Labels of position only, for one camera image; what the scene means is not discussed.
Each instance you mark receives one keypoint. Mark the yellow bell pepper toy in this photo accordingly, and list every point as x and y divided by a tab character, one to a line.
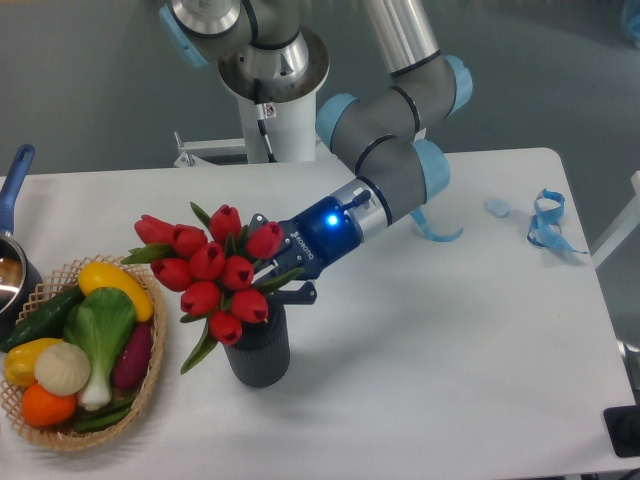
19	363

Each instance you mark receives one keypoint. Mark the green bean pods toy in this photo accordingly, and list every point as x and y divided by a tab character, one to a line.
103	418

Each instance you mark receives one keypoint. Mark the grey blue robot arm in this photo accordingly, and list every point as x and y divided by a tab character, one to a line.
427	87

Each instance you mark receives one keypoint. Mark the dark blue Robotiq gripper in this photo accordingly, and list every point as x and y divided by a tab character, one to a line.
313	240

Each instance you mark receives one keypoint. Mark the blue ribbon knot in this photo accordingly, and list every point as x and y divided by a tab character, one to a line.
545	230

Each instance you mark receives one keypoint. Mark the cream steamed bun toy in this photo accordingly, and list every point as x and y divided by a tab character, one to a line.
62	369

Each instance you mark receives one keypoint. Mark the green cucumber toy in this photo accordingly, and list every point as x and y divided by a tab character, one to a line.
47	321

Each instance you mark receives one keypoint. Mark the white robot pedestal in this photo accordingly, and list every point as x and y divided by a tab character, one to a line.
276	89

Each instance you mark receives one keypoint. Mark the curled blue ribbon strip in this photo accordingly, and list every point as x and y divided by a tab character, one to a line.
425	229

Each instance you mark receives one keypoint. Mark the blue handled saucepan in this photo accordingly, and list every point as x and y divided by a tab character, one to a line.
19	277

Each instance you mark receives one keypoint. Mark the small pale blue cap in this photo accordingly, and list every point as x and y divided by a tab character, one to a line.
498	208

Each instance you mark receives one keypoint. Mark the black device at edge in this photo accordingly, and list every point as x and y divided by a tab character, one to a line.
622	424

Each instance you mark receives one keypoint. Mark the orange fruit toy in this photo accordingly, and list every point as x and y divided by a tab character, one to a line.
40	408

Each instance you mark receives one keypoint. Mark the green bok choy toy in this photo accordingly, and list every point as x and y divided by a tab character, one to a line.
100	326

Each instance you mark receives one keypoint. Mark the woven wicker basket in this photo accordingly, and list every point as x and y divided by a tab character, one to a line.
61	437

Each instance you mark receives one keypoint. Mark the purple sweet potato toy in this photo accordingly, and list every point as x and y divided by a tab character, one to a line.
132	364

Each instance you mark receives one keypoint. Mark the dark grey ribbed vase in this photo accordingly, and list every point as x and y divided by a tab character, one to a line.
261	357

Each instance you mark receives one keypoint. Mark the red tulip bouquet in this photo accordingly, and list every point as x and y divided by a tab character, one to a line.
214	270

